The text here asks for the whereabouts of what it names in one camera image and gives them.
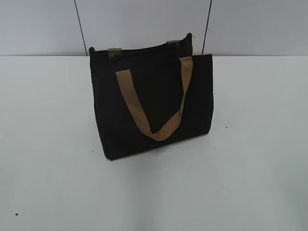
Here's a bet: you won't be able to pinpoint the black wall cable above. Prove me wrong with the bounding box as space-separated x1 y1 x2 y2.
201 0 213 55
74 0 88 56

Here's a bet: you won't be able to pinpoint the left black wall cable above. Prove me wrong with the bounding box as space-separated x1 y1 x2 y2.
74 0 88 56

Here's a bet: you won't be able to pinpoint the black tote bag tan handles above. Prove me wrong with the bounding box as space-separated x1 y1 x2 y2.
89 33 214 160

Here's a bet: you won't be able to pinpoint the right black wall cable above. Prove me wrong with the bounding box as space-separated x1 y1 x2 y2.
201 0 213 55

